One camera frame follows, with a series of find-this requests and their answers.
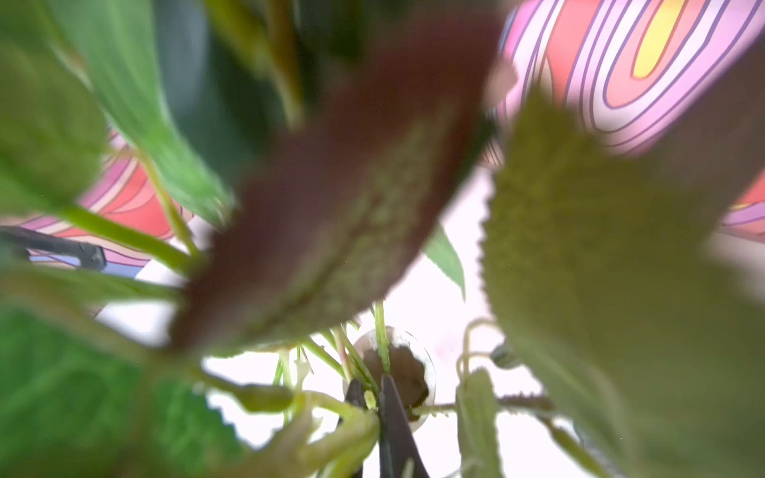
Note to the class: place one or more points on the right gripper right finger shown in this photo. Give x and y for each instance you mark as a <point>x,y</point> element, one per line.
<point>399,455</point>

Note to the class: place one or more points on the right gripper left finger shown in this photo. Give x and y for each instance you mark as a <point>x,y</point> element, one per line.
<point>355,396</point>

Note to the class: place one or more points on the white ribbed vase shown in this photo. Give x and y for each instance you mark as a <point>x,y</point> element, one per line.
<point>411,368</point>

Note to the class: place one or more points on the pink peony flower stem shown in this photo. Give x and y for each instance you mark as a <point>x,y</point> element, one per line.
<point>290,159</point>

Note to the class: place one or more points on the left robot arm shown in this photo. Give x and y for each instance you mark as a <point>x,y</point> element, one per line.
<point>90,256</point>

